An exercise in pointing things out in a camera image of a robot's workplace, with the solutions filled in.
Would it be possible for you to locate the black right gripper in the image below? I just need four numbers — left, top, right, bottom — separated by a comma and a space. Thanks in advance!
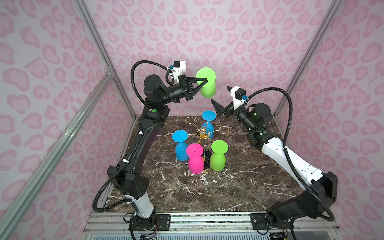
212, 86, 258, 133

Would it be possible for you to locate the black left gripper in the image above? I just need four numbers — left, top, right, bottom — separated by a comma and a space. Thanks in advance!
160, 77, 207, 108

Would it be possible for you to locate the green wine glass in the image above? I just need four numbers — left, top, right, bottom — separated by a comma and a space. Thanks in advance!
196, 67, 217, 98
210, 140, 229, 171

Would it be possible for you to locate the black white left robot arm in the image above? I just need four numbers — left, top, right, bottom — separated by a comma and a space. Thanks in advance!
107, 75, 208, 230

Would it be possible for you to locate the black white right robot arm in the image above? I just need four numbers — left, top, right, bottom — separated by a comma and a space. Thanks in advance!
211, 86, 338, 229

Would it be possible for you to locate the blue wine glass rear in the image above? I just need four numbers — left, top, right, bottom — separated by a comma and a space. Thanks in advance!
202, 111, 217, 139

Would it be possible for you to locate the blue wine glass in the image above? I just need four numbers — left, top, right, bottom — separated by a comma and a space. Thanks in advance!
172, 130, 189, 162
202, 111, 217, 139

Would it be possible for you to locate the blue wine glass front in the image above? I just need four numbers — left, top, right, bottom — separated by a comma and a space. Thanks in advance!
172, 130, 189, 162

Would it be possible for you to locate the pink wine glass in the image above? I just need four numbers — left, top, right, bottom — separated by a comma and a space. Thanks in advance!
186, 144, 204, 174

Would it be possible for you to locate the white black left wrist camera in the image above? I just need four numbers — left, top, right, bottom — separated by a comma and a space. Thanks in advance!
167, 61, 187, 77

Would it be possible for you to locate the gold wire wine glass rack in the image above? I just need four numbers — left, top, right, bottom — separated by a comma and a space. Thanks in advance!
185, 117, 230, 171

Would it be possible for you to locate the aluminium frame rail left wall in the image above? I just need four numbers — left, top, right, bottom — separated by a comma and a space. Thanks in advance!
1, 74, 115, 240

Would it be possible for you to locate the aluminium frame corner post left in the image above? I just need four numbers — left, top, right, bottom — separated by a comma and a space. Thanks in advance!
74, 0, 136, 120

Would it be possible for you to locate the aluminium frame corner post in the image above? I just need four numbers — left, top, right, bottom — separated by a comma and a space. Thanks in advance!
274, 0, 346, 118
74, 0, 136, 120

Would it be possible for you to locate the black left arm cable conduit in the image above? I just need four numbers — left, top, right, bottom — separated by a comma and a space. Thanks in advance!
92, 59, 175, 213

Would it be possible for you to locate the aluminium frame corner post right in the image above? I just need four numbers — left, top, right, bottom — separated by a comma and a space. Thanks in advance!
274, 0, 346, 118

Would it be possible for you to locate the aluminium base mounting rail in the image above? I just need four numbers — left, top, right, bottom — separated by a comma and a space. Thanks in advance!
80, 211, 346, 240

